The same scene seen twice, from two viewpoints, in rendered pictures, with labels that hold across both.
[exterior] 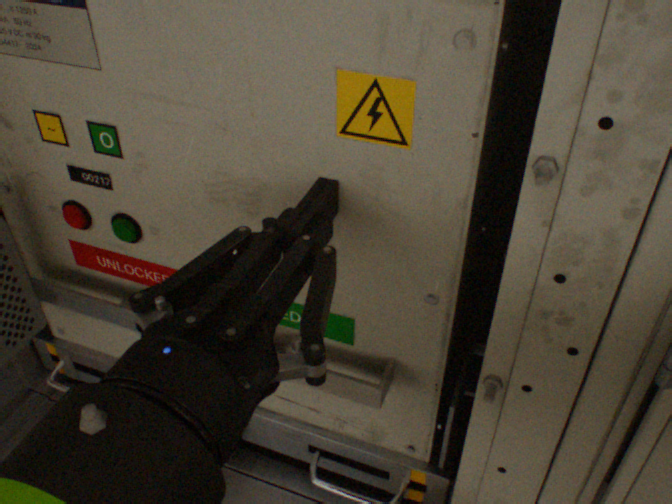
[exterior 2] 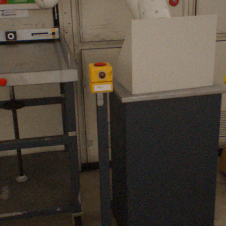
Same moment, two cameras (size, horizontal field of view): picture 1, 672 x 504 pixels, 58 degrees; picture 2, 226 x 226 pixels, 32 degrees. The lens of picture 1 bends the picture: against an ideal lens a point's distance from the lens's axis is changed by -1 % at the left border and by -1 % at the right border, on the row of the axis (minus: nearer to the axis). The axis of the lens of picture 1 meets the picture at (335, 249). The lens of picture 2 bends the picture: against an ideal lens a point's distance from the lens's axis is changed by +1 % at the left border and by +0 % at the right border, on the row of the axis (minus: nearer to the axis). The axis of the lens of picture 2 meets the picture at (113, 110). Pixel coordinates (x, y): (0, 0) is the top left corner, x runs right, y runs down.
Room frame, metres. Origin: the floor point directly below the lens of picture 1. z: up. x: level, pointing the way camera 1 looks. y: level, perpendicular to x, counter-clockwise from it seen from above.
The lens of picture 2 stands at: (-1.81, 0.85, 1.24)
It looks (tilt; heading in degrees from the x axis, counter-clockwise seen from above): 20 degrees down; 329
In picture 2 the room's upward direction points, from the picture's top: 2 degrees counter-clockwise
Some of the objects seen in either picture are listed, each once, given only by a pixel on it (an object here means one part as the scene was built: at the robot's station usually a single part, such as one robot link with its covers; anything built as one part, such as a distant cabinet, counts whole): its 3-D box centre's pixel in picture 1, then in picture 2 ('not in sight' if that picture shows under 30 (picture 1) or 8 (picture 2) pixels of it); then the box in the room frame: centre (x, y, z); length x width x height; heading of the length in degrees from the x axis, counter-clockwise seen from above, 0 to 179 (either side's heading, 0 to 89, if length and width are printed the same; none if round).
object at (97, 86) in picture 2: not in sight; (100, 77); (-0.53, 0.12, 0.85); 0.08 x 0.08 x 0.10; 68
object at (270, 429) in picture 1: (229, 400); (11, 35); (0.46, 0.13, 0.89); 0.54 x 0.05 x 0.06; 68
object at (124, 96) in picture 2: not in sight; (161, 83); (-0.45, -0.25, 0.74); 0.46 x 0.36 x 0.02; 70
